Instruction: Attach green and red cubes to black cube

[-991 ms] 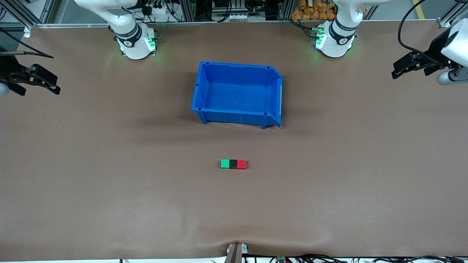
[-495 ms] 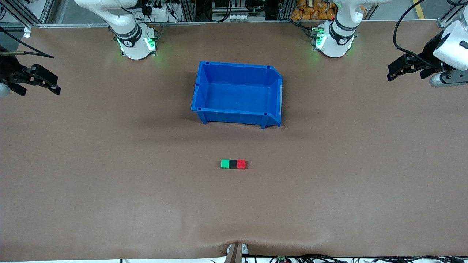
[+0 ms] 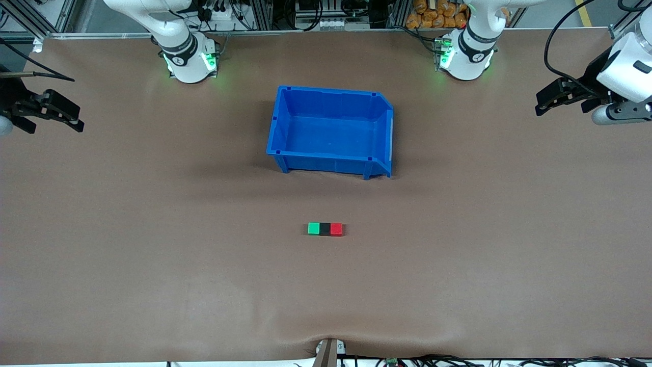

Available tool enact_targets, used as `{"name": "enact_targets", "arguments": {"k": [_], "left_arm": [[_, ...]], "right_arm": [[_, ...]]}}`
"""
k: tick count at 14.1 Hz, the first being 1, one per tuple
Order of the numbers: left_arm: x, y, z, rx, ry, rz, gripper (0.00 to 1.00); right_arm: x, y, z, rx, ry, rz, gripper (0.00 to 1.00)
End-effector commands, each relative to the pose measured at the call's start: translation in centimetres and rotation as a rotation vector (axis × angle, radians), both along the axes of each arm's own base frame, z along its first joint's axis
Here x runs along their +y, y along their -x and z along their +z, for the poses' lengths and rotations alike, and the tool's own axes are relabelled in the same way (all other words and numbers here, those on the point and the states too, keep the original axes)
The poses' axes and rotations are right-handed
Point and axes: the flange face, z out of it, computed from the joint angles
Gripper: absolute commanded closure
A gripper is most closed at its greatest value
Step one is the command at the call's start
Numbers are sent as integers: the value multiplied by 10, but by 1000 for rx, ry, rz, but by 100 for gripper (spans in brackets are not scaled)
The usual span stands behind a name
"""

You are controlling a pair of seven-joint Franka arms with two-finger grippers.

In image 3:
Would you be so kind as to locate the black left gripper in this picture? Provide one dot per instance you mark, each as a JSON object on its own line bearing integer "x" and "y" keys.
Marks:
{"x": 589, "y": 77}

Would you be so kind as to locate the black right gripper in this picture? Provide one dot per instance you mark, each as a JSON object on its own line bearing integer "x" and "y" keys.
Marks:
{"x": 9, "y": 100}

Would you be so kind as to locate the red cube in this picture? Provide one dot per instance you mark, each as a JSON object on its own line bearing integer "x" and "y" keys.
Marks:
{"x": 336, "y": 229}

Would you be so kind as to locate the green cube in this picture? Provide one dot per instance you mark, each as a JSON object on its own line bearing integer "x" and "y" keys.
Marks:
{"x": 314, "y": 229}

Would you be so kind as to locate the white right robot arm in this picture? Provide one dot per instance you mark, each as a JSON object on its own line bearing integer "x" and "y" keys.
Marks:
{"x": 186, "y": 56}

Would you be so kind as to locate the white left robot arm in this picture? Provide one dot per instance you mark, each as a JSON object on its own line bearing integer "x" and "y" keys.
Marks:
{"x": 471, "y": 56}

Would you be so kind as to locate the black cube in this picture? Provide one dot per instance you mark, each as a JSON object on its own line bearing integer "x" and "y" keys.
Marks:
{"x": 325, "y": 229}

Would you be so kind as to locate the orange snack bag pile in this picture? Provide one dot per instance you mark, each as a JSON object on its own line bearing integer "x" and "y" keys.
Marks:
{"x": 438, "y": 15}

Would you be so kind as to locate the white power strip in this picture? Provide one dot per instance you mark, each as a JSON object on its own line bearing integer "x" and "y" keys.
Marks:
{"x": 219, "y": 12}

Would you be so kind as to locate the blue plastic storage bin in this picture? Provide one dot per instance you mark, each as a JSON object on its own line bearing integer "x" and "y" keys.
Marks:
{"x": 331, "y": 132}

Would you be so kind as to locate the aluminium frame profile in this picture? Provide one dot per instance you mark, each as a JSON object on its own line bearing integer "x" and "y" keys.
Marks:
{"x": 617, "y": 31}
{"x": 25, "y": 18}

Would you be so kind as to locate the silver table edge rail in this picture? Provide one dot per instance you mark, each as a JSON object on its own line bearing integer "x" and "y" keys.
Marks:
{"x": 305, "y": 32}

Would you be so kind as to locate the brown wooden post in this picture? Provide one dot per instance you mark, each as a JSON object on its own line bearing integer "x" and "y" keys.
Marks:
{"x": 327, "y": 354}

